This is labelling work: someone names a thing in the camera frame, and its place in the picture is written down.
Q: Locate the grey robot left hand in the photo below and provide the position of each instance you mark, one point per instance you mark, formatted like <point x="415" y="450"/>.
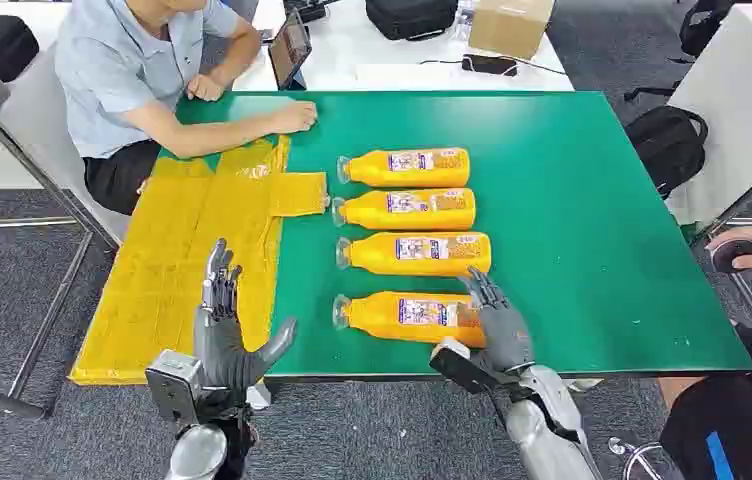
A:
<point x="220" y="348"/>

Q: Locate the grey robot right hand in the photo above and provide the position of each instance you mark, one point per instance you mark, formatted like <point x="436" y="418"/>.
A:
<point x="505" y="334"/>

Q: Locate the orange drink bottle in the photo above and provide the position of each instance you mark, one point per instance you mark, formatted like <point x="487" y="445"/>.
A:
<point x="369" y="171"/>
<point x="369" y="212"/>
<point x="376" y="255"/>
<point x="376" y="318"/>

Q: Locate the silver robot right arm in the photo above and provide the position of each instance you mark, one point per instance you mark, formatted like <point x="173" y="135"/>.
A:
<point x="548" y="437"/>

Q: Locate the yellow plastic sheet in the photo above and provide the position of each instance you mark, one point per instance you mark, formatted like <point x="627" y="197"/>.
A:
<point x="170" y="265"/>

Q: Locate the green table mat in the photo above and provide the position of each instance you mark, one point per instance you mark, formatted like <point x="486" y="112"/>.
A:
<point x="568" y="199"/>

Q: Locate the chrome stool base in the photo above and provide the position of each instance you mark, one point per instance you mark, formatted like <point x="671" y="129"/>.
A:
<point x="638" y="457"/>

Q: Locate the person with black shorts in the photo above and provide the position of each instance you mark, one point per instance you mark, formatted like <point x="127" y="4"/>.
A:
<point x="720" y="417"/>

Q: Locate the black round device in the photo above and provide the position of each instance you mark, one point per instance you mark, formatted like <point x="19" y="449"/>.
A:
<point x="730" y="255"/>

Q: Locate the black backpack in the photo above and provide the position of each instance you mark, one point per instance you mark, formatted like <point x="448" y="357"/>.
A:
<point x="667" y="149"/>

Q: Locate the black smartphone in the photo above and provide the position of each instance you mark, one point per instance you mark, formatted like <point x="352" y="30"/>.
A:
<point x="488" y="65"/>

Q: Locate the seated person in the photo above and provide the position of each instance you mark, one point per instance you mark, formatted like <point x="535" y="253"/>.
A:
<point x="111" y="73"/>

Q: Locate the black tablet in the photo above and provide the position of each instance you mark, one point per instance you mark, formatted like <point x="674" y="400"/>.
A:
<point x="288" y="50"/>

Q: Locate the cardboard box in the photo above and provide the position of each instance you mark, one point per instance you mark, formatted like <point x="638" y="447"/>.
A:
<point x="508" y="26"/>

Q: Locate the clear water bottle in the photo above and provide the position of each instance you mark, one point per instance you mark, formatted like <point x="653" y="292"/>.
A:
<point x="463" y="23"/>

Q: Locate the black zip bag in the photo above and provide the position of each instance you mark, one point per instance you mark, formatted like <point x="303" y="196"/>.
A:
<point x="409" y="16"/>

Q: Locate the white table with steel legs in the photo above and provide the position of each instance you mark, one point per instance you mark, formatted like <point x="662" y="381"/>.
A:
<point x="740" y="99"/>

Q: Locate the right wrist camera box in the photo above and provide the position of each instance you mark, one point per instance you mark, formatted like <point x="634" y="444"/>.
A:
<point x="459" y="368"/>

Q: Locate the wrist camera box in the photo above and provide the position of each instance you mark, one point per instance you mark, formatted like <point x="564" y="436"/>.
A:
<point x="459" y="368"/>
<point x="174" y="387"/>

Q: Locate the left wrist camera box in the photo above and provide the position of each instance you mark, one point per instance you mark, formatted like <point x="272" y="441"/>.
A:
<point x="174" y="387"/>

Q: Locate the steel table frame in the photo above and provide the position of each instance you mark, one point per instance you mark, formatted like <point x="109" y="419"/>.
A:
<point x="51" y="311"/>

